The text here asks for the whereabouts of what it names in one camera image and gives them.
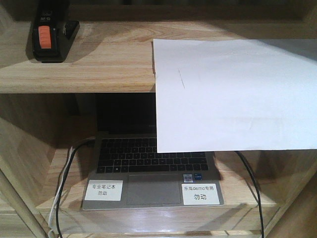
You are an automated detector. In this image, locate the grey laptop computer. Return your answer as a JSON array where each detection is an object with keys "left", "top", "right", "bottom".
[{"left": 82, "top": 93, "right": 224, "bottom": 210}]

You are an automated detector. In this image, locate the white label sticker left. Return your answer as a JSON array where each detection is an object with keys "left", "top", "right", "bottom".
[{"left": 84, "top": 180, "right": 123, "bottom": 201}]

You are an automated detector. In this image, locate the black stapler with orange button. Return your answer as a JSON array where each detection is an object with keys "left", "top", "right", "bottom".
[{"left": 32, "top": 0, "right": 80, "bottom": 63}]

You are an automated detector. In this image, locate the white label sticker right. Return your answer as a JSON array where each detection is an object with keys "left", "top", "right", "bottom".
[{"left": 182, "top": 183, "right": 221, "bottom": 205}]

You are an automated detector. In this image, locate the white paper sheet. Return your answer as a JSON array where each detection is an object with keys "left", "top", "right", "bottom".
[{"left": 153, "top": 39, "right": 317, "bottom": 153}]

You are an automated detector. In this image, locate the black cable left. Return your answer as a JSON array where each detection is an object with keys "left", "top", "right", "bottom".
[{"left": 55, "top": 139, "right": 96, "bottom": 238}]

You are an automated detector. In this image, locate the white label sticker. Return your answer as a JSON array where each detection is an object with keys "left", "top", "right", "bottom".
[
  {"left": 84, "top": 180, "right": 123, "bottom": 201},
  {"left": 182, "top": 183, "right": 221, "bottom": 205}
]

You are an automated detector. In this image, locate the black cable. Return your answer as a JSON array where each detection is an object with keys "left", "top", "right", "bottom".
[
  {"left": 55, "top": 139, "right": 96, "bottom": 238},
  {"left": 234, "top": 150, "right": 264, "bottom": 238}
]

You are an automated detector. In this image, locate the white cable left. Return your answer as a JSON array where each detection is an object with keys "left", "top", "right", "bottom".
[{"left": 48, "top": 137, "right": 95, "bottom": 238}]

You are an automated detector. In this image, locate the black cable right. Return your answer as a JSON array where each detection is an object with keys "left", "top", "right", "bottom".
[{"left": 234, "top": 150, "right": 264, "bottom": 238}]

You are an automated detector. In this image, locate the wooden shelf unit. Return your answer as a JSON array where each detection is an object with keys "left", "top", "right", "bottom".
[{"left": 0, "top": 0, "right": 317, "bottom": 238}]

